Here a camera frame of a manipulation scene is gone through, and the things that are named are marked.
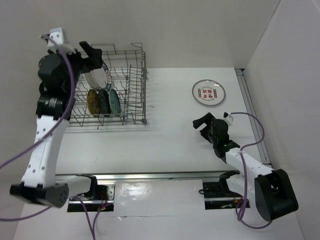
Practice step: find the black plate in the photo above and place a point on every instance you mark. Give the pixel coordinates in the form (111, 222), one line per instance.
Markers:
(103, 103)

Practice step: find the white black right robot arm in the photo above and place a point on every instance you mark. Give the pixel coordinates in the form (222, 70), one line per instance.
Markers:
(269, 191)

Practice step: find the aluminium table rail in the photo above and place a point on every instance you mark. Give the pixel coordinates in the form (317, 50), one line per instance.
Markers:
(257, 131)

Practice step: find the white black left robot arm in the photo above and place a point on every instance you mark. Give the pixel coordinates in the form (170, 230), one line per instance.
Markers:
(39, 184)

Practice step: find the blue floral plate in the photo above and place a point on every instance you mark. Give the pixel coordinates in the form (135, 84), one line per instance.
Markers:
(114, 102)

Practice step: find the yellow patterned plate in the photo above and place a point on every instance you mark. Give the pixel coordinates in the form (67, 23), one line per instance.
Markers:
(92, 101)

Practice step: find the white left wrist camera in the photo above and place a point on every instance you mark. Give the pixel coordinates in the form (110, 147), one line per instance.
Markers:
(58, 37)

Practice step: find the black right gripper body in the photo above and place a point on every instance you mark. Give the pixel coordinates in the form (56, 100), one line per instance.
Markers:
(206, 133)

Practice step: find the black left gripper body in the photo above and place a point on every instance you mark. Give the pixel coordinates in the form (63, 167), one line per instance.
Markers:
(77, 64)

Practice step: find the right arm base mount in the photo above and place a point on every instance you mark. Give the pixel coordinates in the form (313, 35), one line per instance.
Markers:
(217, 195)

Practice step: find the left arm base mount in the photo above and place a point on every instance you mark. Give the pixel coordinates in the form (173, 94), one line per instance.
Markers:
(102, 200)

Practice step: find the grey wire dish rack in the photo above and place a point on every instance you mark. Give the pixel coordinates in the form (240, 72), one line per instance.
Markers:
(129, 75)

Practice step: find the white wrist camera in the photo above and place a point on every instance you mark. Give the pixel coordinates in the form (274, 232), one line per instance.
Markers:
(228, 118)
(58, 37)

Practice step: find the green red ring plate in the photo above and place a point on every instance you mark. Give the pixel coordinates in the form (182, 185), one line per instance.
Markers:
(91, 80)

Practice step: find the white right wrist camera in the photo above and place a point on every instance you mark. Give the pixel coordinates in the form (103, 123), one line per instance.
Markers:
(228, 118)

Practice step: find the white plate red characters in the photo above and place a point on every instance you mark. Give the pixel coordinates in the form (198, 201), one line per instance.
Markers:
(208, 92)

